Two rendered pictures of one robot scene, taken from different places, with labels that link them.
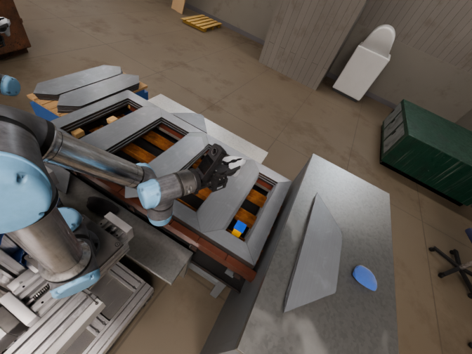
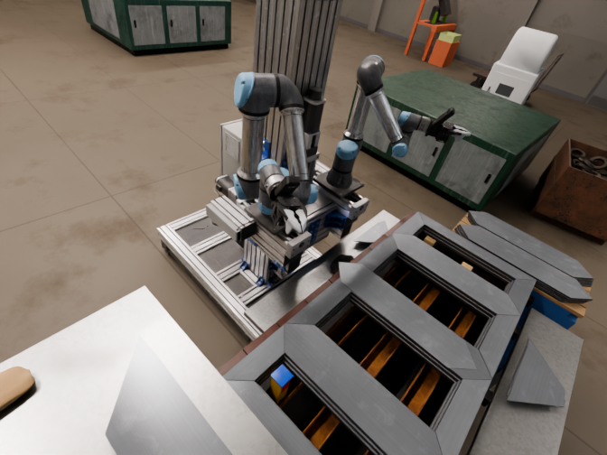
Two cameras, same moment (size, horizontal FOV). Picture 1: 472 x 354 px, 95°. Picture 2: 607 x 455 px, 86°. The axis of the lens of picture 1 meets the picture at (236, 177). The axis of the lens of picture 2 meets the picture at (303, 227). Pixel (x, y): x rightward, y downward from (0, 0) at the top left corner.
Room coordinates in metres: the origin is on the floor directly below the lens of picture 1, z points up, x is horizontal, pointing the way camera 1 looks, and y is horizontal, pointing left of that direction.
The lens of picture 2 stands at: (0.87, -0.63, 2.07)
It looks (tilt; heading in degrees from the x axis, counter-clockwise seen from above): 41 degrees down; 114
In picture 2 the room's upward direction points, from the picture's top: 12 degrees clockwise
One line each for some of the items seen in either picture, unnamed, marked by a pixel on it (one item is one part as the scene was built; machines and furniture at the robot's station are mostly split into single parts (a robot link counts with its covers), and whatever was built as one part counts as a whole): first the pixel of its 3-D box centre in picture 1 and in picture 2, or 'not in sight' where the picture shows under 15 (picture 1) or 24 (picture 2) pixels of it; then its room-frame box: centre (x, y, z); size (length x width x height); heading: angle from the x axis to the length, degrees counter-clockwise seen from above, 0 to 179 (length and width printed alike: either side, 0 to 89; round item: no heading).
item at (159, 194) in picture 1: (160, 191); (271, 175); (0.34, 0.18, 1.43); 0.11 x 0.08 x 0.09; 142
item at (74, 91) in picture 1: (94, 86); (520, 253); (1.44, 1.39, 0.82); 0.80 x 0.40 x 0.06; 169
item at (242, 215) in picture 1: (173, 174); (396, 335); (0.99, 0.43, 0.70); 1.66 x 0.08 x 0.05; 79
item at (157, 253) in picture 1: (93, 209); (340, 261); (0.54, 0.72, 0.67); 1.30 x 0.20 x 0.03; 79
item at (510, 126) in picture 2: not in sight; (446, 131); (0.54, 4.09, 0.41); 2.02 x 1.85 x 0.82; 166
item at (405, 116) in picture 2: not in sight; (409, 120); (0.55, 1.12, 1.43); 0.11 x 0.08 x 0.09; 13
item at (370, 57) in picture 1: (366, 63); not in sight; (6.19, -1.84, 0.76); 0.77 x 0.69 x 1.52; 77
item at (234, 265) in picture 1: (133, 201); (340, 276); (0.62, 0.50, 0.80); 1.62 x 0.04 x 0.06; 79
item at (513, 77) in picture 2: not in sight; (510, 82); (1.00, 6.24, 0.77); 0.86 x 0.72 x 1.54; 80
